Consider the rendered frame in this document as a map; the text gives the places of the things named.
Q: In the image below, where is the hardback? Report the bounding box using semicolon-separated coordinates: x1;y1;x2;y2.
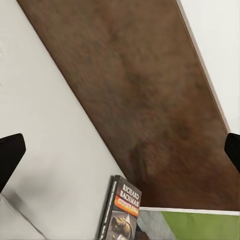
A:
99;175;142;240

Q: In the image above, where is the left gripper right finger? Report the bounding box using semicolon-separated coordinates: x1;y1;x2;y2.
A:
224;132;240;173

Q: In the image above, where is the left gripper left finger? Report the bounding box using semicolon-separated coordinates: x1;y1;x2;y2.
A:
0;133;26;193

